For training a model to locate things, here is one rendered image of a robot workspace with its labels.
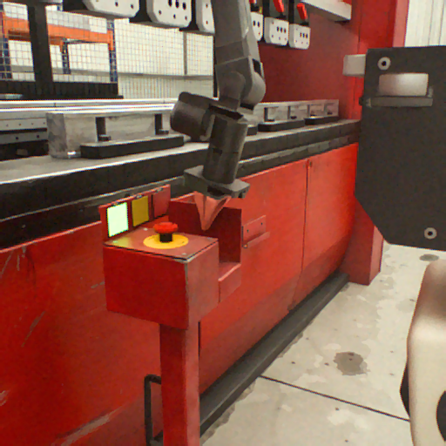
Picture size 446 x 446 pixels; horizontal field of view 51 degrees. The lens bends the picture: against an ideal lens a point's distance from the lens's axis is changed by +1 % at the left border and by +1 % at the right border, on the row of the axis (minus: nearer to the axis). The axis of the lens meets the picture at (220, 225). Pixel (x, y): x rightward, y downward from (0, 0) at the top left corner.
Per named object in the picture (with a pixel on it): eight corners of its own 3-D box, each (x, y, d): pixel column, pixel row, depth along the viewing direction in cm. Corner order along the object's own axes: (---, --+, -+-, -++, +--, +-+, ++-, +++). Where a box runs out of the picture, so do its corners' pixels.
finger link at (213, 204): (192, 214, 87) (203, 168, 84) (225, 229, 85) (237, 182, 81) (172, 224, 82) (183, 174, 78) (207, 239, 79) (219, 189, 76)
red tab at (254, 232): (247, 248, 141) (247, 226, 139) (241, 247, 142) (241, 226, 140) (269, 236, 153) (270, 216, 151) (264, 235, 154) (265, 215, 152)
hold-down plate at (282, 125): (271, 132, 161) (271, 123, 160) (257, 131, 164) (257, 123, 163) (305, 126, 185) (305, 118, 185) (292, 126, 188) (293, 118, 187)
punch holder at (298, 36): (293, 46, 175) (295, -3, 170) (273, 47, 179) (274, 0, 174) (308, 49, 187) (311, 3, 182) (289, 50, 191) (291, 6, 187)
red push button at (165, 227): (170, 250, 72) (169, 228, 71) (148, 246, 74) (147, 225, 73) (183, 243, 75) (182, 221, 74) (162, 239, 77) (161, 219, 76)
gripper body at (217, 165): (199, 174, 84) (208, 135, 81) (248, 193, 81) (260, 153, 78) (180, 180, 79) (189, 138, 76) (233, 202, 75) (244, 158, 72)
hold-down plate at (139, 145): (97, 159, 97) (97, 145, 96) (79, 158, 99) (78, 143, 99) (184, 145, 121) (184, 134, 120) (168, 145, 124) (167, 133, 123)
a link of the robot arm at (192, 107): (246, 74, 69) (263, 82, 76) (179, 54, 72) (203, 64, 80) (222, 152, 72) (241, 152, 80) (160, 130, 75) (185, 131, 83)
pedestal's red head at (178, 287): (188, 332, 70) (185, 219, 65) (105, 311, 77) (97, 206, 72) (241, 285, 87) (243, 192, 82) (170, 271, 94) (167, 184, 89)
